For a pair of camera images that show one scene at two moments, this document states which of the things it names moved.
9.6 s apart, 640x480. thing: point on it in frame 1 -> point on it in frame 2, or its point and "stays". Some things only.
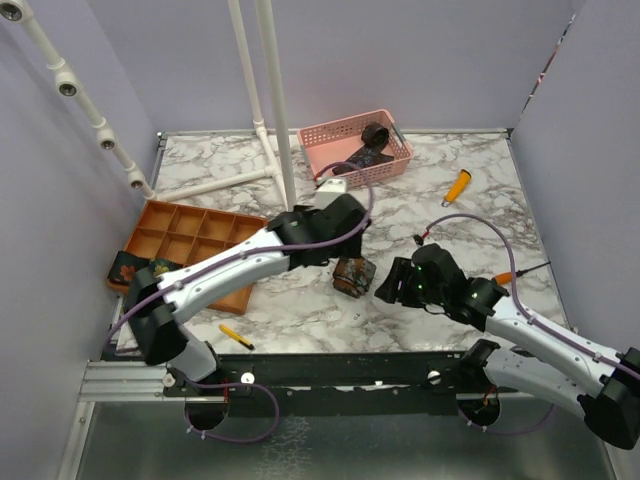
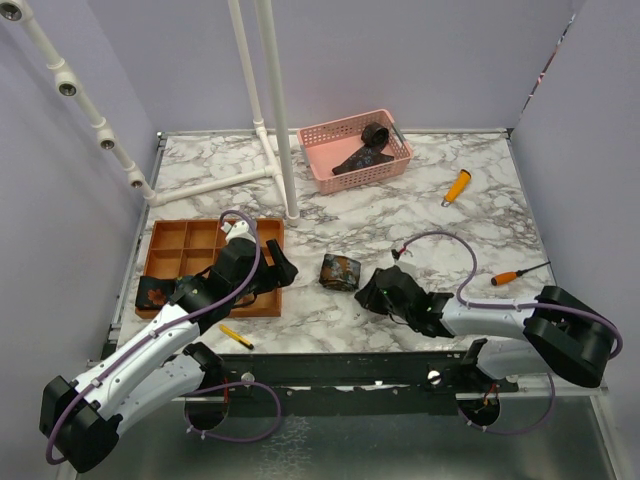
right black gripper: x=401 y=269 -> x=368 y=294
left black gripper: x=351 y=248 -> x=283 y=271
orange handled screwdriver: x=506 y=278 stays
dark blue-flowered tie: x=370 y=152 stays
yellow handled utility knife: x=461 y=182 stays
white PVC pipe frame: x=68 y=84 stays
